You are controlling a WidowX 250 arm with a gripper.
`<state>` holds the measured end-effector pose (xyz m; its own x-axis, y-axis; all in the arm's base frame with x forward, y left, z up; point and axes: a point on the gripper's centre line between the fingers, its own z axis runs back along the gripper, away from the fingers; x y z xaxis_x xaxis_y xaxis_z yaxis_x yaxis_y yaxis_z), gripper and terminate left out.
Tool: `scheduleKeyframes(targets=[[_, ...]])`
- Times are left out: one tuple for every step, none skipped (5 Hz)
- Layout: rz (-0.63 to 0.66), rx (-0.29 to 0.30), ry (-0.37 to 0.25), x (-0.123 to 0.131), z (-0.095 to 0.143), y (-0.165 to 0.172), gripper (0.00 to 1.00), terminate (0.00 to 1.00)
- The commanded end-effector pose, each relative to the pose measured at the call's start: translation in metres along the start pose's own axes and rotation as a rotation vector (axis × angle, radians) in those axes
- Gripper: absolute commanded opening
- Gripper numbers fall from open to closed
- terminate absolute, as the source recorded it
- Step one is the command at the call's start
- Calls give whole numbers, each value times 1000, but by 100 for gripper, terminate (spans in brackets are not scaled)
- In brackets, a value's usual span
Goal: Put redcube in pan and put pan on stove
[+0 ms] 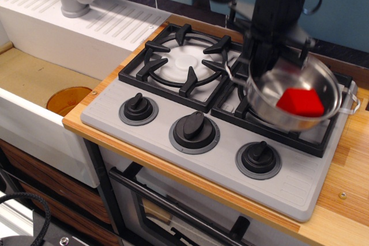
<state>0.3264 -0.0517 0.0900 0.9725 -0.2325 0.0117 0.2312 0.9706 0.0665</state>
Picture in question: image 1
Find middle black stove knob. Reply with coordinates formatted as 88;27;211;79
169;111;220;155

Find black burner grate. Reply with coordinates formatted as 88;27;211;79
211;81;348;158
119;24;242;113

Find right black burner grate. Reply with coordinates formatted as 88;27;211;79
211;81;348;158

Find black stove knob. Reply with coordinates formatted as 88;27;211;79
169;111;220;155
235;141;282;180
118;93;159;126

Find wooden drawer fronts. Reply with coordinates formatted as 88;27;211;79
1;140;122;245

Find black braided cable lower left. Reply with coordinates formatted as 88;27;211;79
0;191;52;246

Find grey toy stove top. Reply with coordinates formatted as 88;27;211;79
81;57;357;221

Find right black stove knob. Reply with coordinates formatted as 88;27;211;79
235;141;282;180

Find left black burner grate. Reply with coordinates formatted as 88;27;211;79
119;24;242;113

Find red cube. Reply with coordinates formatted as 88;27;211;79
276;88;325;118

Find oven door with black handle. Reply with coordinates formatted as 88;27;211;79
108;161;292;246

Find stainless steel pan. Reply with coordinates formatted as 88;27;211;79
224;55;361;131

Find white toy sink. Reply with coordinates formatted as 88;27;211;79
1;0;169;188

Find black gripper with plate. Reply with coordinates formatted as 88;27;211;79
227;1;315;85

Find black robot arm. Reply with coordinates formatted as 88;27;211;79
227;0;315;82

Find left black stove knob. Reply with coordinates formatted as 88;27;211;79
118;93;159;126

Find orange plastic plate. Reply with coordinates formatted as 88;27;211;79
46;86;92;116

